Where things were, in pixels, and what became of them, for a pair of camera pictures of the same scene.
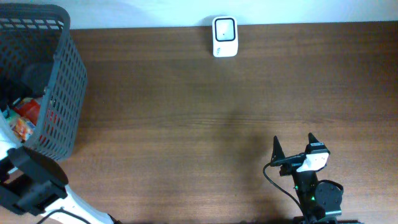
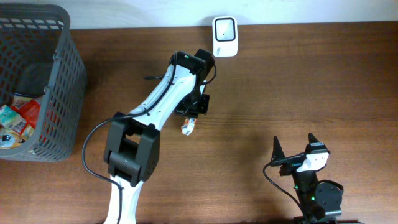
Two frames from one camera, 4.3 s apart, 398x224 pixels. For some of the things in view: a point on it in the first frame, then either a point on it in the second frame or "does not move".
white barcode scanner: x=225 y=37 does not move
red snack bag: x=28 y=108 does not move
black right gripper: x=278 y=158 does not move
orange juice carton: x=23 y=128 -> x=188 y=126
